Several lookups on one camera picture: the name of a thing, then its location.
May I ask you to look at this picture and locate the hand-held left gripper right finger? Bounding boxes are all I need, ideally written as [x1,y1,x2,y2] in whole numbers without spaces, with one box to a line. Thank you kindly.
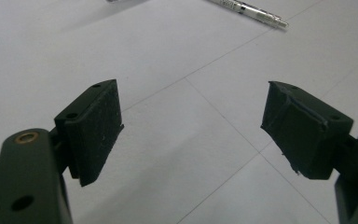
[260,80,354,181]

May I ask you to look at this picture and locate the white table mat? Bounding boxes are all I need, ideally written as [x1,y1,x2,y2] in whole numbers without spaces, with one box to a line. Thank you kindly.
[0,0,358,224]

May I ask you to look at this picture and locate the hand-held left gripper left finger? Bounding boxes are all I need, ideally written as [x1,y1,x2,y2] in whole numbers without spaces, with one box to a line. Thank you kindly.
[53,78,125,188]

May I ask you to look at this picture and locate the clear plastic pen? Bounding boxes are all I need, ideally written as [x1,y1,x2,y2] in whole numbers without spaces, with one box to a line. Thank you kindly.
[206,0,290,31]

